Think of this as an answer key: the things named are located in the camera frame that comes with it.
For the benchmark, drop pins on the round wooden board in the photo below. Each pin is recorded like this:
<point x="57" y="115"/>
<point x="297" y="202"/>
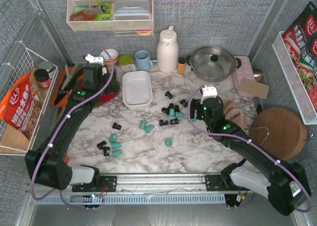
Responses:
<point x="287" y="132"/>

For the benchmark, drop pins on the wire hanger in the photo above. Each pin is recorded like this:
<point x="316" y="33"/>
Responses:
<point x="259" y="135"/>

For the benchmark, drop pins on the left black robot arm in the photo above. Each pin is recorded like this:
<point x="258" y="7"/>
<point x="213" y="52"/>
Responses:
<point x="46" y="165"/>

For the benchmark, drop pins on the white wire basket left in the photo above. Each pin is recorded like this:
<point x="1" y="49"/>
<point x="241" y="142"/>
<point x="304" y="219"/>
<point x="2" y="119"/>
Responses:
<point x="12" y="141"/>

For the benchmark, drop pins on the orange tray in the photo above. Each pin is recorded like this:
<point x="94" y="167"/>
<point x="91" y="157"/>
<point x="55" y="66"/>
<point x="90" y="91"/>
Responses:
<point x="59" y="84"/>

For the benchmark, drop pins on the red lid jar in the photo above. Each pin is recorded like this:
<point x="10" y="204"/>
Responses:
<point x="42" y="78"/>

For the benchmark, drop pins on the white storage basket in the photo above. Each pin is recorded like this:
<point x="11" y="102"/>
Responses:
<point x="137" y="90"/>

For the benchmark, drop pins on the cardboard piece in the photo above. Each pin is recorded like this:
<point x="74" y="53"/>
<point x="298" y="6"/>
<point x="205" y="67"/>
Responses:
<point x="253" y="88"/>

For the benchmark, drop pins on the green label bottle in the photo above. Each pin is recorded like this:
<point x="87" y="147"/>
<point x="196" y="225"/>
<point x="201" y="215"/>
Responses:
<point x="107" y="10"/>

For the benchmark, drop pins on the clear wall shelf bin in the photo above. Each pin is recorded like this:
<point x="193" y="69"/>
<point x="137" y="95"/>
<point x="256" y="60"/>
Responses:
<point x="81" y="17"/>

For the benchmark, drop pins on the green lid sugar jar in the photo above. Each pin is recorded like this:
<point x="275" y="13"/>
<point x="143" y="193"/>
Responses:
<point x="126" y="63"/>

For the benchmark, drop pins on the yellow spice jar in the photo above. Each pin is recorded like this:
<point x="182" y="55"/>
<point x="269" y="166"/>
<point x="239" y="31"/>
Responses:
<point x="181" y="65"/>

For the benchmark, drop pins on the black capsule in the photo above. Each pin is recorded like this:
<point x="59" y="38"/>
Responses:
<point x="163" y="122"/>
<point x="116" y="126"/>
<point x="174" y="121"/>
<point x="184" y="103"/>
<point x="169" y="95"/>
<point x="101" y="145"/>
<point x="106" y="151"/>

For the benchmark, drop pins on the orange seasoning packet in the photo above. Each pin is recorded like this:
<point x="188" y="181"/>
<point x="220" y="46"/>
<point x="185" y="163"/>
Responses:
<point x="19" y="108"/>

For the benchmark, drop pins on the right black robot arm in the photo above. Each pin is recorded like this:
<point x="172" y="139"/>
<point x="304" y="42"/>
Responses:
<point x="285" y="185"/>

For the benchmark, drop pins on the white thermos jug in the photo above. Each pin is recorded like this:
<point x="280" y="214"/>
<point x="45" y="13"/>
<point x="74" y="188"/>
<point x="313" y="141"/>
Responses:
<point x="167" y="50"/>

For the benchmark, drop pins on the black kitchen knife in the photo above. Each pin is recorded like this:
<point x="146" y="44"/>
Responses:
<point x="61" y="94"/>

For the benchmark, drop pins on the clear plastic food containers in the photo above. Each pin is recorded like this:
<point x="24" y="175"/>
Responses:
<point x="132" y="14"/>

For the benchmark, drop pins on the steel pot with lid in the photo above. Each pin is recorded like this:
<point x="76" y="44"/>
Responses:
<point x="213" y="64"/>

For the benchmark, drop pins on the red cloth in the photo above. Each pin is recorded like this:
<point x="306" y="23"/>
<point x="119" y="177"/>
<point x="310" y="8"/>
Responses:
<point x="107" y="97"/>

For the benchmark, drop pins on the pink tray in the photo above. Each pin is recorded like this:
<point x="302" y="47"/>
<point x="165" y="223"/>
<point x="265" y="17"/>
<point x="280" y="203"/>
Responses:
<point x="244" y="70"/>

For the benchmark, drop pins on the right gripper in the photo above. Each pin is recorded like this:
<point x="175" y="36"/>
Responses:
<point x="196" y="108"/>

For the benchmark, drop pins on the steel lid jar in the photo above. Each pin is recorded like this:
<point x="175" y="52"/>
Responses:
<point x="46" y="65"/>

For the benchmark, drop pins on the teal capsule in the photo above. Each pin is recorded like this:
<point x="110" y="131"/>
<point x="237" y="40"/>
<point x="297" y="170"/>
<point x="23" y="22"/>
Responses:
<point x="116" y="145"/>
<point x="149" y="128"/>
<point x="168" y="142"/>
<point x="143" y="124"/>
<point x="113" y="138"/>
<point x="117" y="152"/>

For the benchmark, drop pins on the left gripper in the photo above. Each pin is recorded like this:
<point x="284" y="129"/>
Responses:
<point x="110" y="82"/>

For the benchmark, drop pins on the white handle knife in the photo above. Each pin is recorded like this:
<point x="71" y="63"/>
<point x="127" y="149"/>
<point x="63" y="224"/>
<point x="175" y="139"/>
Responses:
<point x="69" y="71"/>

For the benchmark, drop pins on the orange striped white bowl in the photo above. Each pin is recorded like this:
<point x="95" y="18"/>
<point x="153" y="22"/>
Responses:
<point x="109" y="54"/>

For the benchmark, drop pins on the light blue mug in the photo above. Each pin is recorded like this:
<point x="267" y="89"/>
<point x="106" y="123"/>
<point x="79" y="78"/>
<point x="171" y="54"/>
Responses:
<point x="143" y="60"/>

